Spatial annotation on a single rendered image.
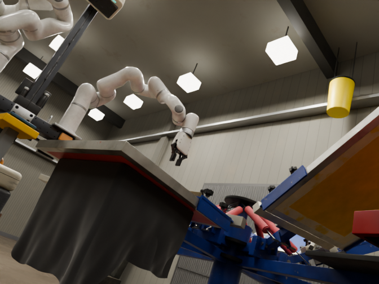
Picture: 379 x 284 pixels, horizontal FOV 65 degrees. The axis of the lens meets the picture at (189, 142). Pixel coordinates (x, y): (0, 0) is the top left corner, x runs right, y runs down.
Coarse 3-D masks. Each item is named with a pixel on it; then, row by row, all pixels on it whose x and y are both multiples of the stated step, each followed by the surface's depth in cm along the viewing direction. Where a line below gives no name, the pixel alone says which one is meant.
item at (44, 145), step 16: (48, 144) 125; (64, 144) 118; (80, 144) 111; (96, 144) 105; (112, 144) 100; (128, 144) 98; (128, 160) 102; (144, 160) 104; (160, 176) 110; (176, 192) 118; (208, 224) 153
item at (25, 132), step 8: (0, 120) 102; (8, 120) 101; (16, 120) 103; (8, 128) 105; (16, 128) 104; (24, 128) 105; (32, 128) 107; (0, 136) 105; (8, 136) 105; (16, 136) 107; (24, 136) 110; (32, 136) 107; (0, 144) 103; (8, 144) 105; (0, 152) 103; (0, 160) 103
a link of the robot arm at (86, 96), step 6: (84, 84) 167; (90, 84) 169; (78, 90) 166; (84, 90) 165; (90, 90) 166; (78, 96) 164; (84, 96) 164; (90, 96) 166; (96, 96) 173; (72, 102) 163; (78, 102) 163; (84, 102) 164; (90, 102) 168; (96, 102) 175; (84, 108) 164
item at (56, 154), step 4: (48, 152) 132; (52, 152) 129; (56, 152) 126; (60, 152) 124; (56, 156) 133; (60, 156) 130; (64, 156) 128; (68, 156) 125; (72, 156) 123; (76, 156) 121; (80, 156) 119; (88, 160) 120
